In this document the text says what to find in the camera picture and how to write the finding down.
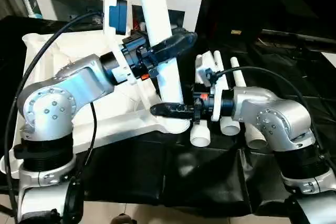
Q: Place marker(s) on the white plastic table top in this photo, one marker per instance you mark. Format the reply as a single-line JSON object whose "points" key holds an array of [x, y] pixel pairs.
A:
{"points": [[79, 51]]}

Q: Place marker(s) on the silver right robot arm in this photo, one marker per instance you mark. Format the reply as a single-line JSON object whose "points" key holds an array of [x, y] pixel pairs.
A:
{"points": [[273, 119]]}

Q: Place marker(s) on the black work surface mat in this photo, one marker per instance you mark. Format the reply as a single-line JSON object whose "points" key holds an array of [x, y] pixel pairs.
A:
{"points": [[157, 182]]}

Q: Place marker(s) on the white flat side panel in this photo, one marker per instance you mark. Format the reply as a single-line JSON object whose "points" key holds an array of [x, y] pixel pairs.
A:
{"points": [[329, 59]]}

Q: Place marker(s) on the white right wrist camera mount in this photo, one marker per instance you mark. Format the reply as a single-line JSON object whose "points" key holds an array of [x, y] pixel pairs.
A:
{"points": [[203, 69]]}

